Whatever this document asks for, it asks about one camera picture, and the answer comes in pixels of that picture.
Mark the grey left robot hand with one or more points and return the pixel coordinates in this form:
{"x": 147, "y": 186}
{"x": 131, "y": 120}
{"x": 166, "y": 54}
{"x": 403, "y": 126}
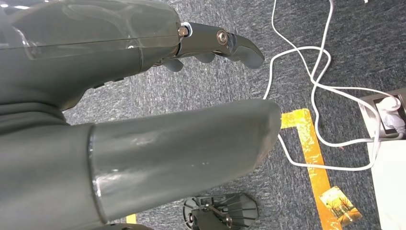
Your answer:
{"x": 95, "y": 57}

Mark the yellow picture card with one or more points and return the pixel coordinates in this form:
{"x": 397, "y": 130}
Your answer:
{"x": 341, "y": 206}

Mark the ribbed grey left arm sleeve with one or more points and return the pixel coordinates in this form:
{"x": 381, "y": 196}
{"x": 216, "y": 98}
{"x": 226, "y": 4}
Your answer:
{"x": 22, "y": 118}

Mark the short yellow tape piece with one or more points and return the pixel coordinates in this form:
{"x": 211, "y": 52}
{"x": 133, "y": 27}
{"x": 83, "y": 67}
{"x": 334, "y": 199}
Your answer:
{"x": 131, "y": 219}

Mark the black round ribbed base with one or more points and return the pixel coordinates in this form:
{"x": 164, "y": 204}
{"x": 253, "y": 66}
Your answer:
{"x": 241, "y": 209}

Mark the yellow floor tape strip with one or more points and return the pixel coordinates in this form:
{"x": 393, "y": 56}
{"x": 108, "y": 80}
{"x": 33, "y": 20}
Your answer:
{"x": 312, "y": 149}

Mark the white power plug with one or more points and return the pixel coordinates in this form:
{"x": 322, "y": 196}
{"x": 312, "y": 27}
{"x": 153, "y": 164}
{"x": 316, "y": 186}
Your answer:
{"x": 391, "y": 114}

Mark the white desk foot bar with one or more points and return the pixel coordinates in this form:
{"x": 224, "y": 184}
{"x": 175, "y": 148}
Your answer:
{"x": 391, "y": 190}

